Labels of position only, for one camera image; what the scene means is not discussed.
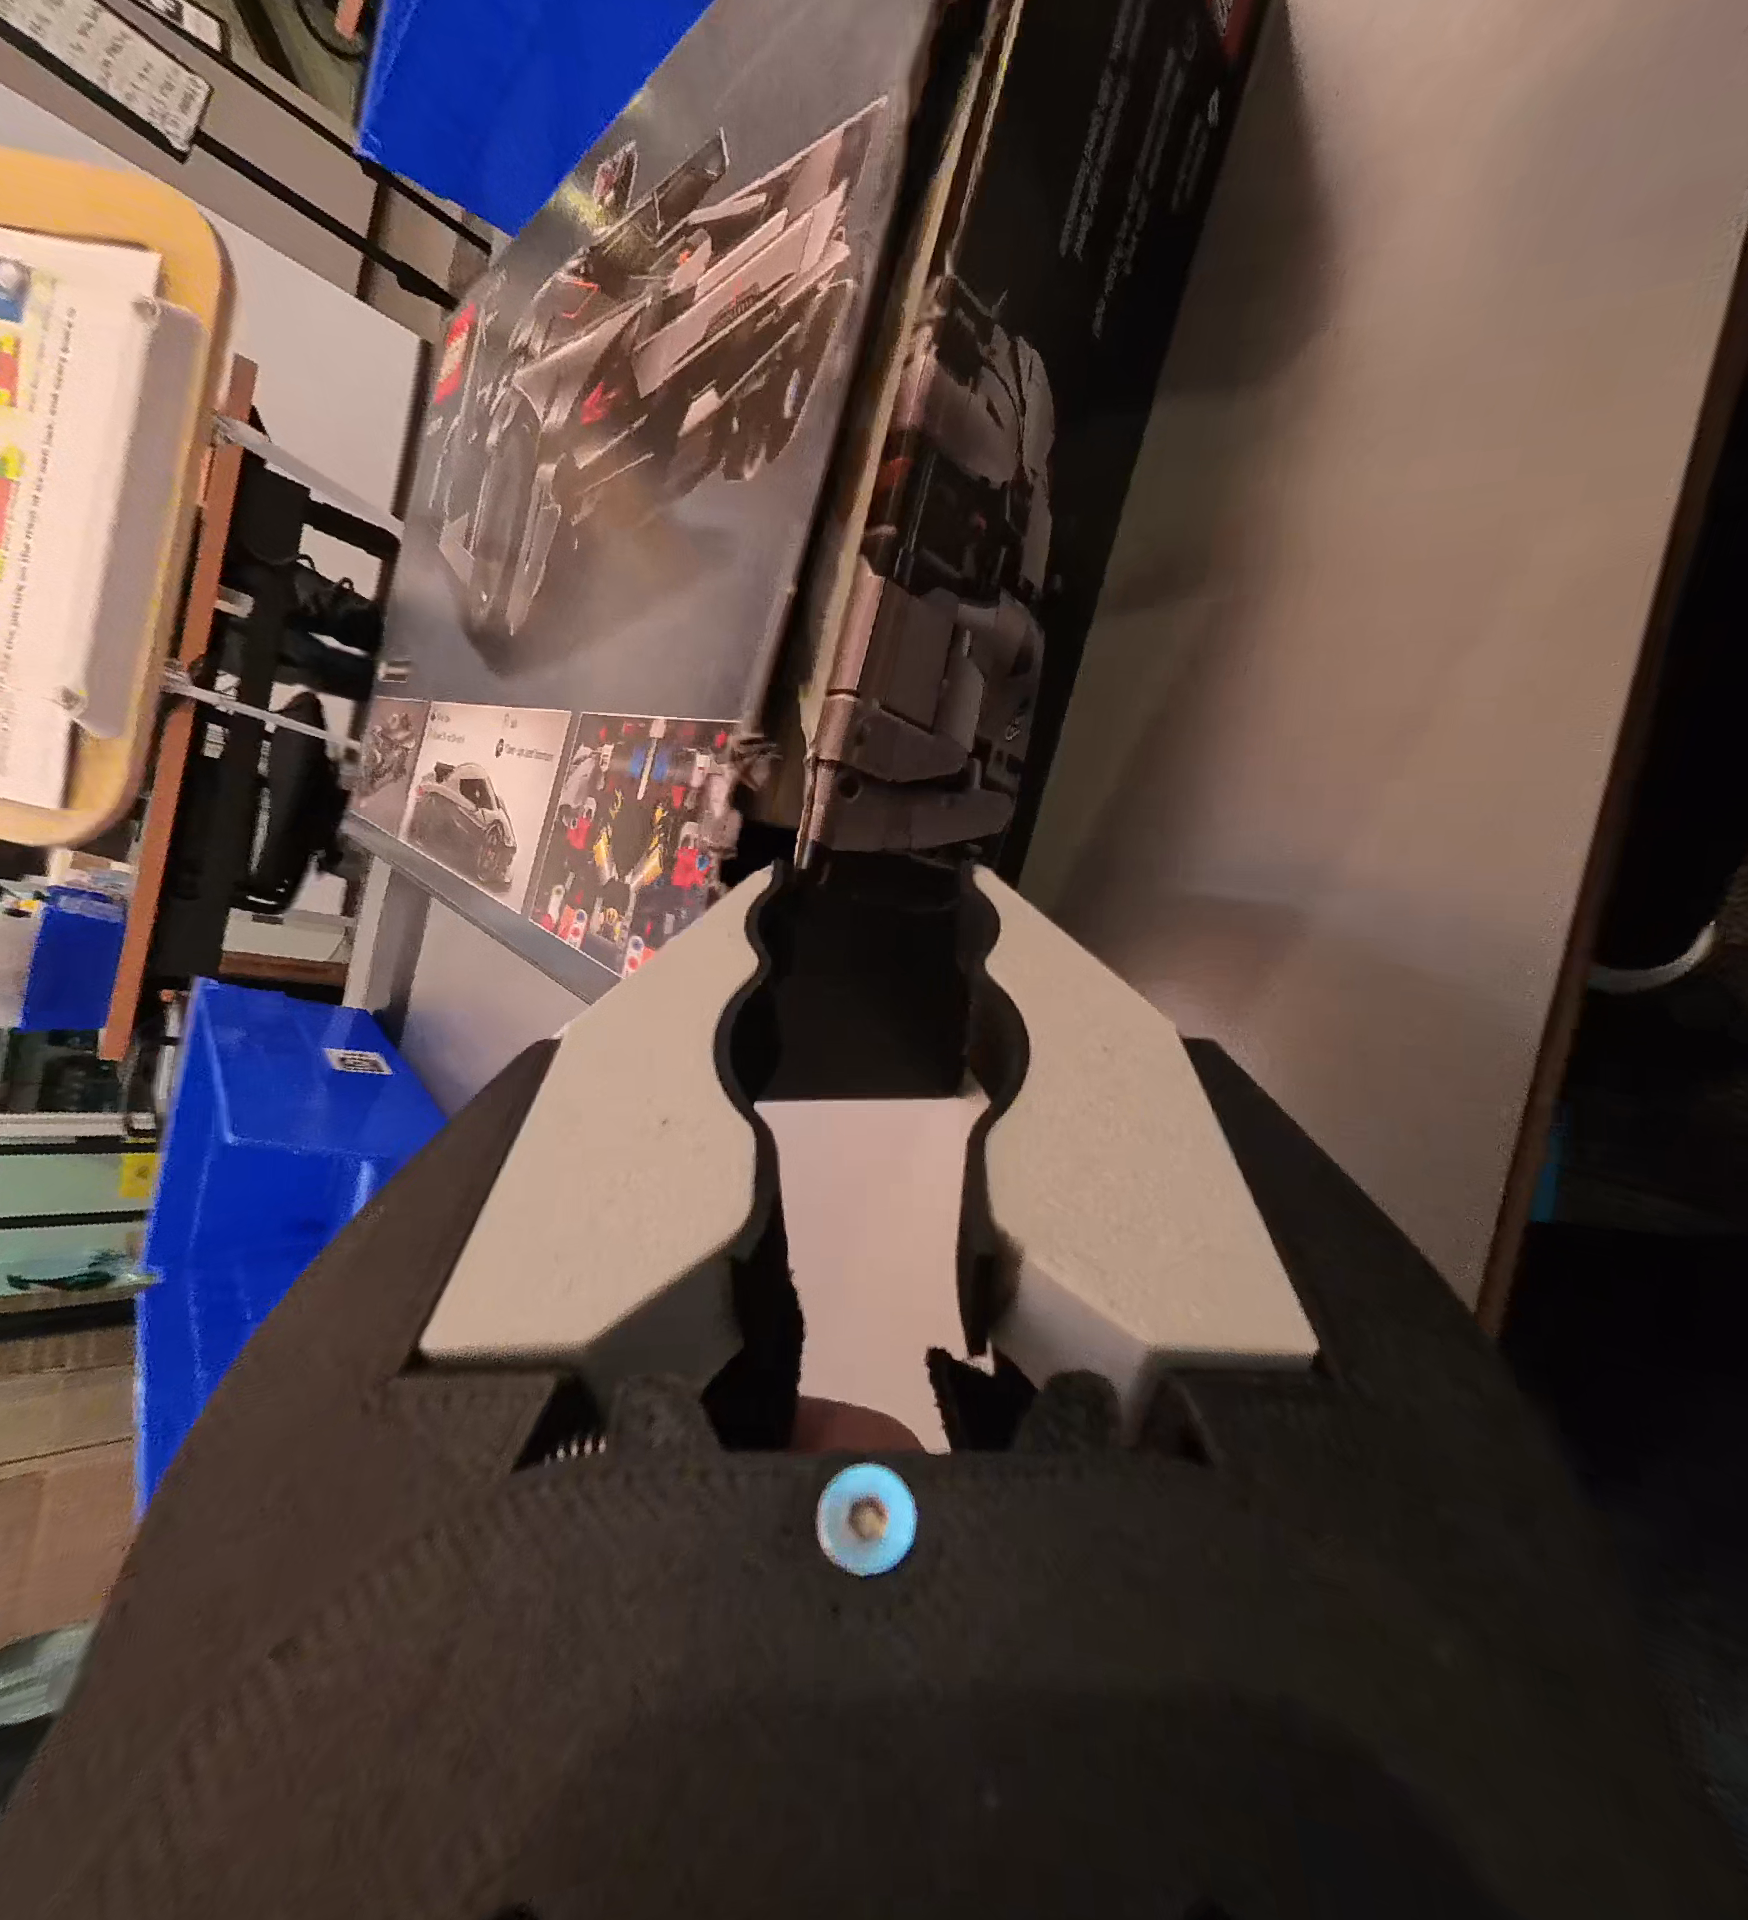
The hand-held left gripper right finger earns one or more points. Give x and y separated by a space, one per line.
1145 1199

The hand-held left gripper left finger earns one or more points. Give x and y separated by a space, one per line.
588 1199

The dark lego set box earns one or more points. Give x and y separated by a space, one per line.
635 497

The blue plastic bin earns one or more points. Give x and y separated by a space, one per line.
259 1199
513 91

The brown wooden panel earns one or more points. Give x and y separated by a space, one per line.
140 930

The small blue bin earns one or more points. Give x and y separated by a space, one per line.
79 960

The clear acrylic sheet holder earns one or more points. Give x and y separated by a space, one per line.
140 524

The printed instruction sheet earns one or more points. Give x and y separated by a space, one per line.
4 450

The tan wooden board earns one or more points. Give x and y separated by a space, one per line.
65 174

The white printed label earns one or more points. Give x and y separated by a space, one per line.
110 68

